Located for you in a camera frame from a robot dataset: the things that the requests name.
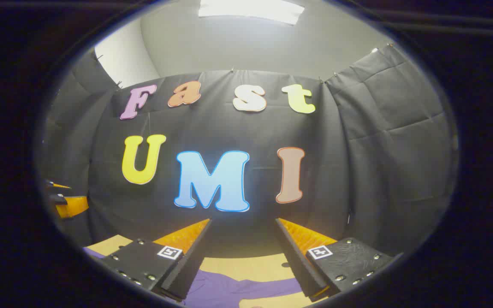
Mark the purple knit buttoned garment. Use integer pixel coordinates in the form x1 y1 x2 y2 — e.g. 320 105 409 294
83 247 303 308

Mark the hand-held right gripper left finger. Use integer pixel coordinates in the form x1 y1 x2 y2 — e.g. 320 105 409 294
100 219 213 302

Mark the white ceiling light panel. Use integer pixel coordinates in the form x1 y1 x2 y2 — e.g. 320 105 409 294
198 0 305 25

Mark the black backdrop cloth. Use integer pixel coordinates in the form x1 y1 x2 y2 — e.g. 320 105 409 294
41 43 459 257

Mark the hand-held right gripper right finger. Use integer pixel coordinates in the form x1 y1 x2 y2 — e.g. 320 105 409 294
275 218 396 302

